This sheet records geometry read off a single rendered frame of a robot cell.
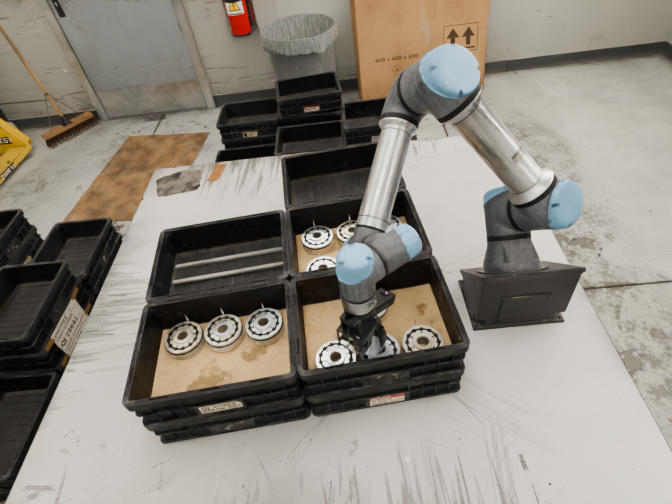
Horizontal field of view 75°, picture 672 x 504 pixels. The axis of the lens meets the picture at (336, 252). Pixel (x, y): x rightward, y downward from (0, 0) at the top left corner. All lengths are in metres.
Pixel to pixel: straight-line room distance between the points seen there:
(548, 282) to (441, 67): 0.62
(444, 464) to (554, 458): 0.25
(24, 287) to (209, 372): 1.31
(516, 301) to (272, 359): 0.67
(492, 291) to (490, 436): 0.36
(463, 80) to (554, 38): 3.50
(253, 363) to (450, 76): 0.82
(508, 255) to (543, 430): 0.44
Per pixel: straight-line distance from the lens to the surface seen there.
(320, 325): 1.21
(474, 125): 1.05
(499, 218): 1.26
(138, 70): 4.41
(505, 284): 1.23
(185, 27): 4.12
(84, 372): 1.58
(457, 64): 1.02
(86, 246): 2.58
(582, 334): 1.43
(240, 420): 1.21
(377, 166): 1.06
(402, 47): 3.90
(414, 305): 1.24
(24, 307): 2.27
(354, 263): 0.83
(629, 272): 2.67
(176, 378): 1.25
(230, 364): 1.21
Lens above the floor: 1.81
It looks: 45 degrees down
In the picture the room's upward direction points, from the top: 9 degrees counter-clockwise
